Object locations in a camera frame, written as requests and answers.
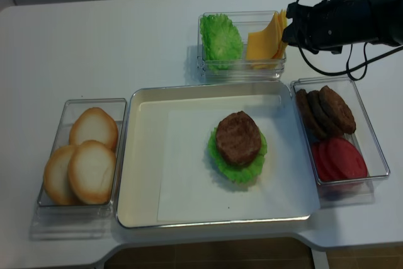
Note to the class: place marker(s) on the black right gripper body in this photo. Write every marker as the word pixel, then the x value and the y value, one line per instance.
pixel 329 25

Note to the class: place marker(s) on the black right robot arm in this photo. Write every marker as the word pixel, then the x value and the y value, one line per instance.
pixel 388 18

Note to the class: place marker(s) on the stack of cheese slices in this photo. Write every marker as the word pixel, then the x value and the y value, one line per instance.
pixel 266 46

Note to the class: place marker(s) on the clear lettuce cheese container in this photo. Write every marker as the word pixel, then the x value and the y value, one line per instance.
pixel 240 70

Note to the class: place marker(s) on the green lettuce leaf in container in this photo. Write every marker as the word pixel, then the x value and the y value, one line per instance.
pixel 221 41

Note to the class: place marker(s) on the brown patty on lettuce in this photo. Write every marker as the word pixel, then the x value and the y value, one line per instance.
pixel 238 139

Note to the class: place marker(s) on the lettuce leaf under patty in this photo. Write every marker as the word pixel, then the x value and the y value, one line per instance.
pixel 238 174

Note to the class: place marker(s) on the right brown patty in container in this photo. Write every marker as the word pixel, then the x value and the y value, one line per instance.
pixel 337 110

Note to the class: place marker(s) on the left brown patty in container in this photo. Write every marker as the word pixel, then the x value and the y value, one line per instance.
pixel 307 115

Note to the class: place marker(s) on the clear patty tomato container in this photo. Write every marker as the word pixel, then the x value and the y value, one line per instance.
pixel 364 139

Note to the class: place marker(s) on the red tomato slices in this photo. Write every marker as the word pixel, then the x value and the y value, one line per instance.
pixel 338 164

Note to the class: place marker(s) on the white metal tray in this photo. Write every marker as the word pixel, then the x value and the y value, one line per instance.
pixel 140 183

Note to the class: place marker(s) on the white paper sheet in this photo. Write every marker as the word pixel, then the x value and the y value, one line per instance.
pixel 199 186

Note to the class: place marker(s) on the back bun half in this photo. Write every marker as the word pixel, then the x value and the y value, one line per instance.
pixel 94 124

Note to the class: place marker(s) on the bun half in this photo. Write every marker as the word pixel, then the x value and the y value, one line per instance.
pixel 94 124
pixel 55 180
pixel 91 172

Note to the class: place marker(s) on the front right bun half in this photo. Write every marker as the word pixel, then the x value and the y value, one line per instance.
pixel 91 172

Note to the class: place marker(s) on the clear plastic bun container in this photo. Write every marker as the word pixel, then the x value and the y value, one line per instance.
pixel 73 222

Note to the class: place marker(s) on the front left bun half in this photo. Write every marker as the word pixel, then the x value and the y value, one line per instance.
pixel 55 180

